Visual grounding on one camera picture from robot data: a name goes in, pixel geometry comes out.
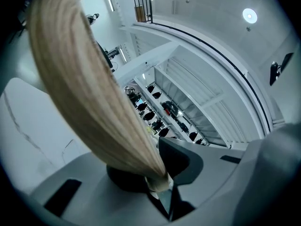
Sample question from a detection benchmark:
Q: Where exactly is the brown wooden board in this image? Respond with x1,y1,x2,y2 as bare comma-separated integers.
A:
134,5,144,23

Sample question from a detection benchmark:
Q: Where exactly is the round ceiling light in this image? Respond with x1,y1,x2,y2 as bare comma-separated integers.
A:
242,8,258,24

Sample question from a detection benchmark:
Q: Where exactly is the black desk equipment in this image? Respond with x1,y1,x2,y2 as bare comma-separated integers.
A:
103,46,121,67

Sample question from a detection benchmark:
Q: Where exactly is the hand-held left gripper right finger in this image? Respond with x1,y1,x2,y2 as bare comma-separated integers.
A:
158,136,204,186

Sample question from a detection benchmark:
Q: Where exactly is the black machine with red part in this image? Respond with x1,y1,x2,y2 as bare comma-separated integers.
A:
159,100,181,116

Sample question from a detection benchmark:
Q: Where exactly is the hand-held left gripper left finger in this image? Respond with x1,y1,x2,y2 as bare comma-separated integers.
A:
106,164,151,193

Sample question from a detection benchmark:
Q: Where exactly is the white shelving unit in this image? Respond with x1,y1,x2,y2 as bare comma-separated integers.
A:
133,56,232,148

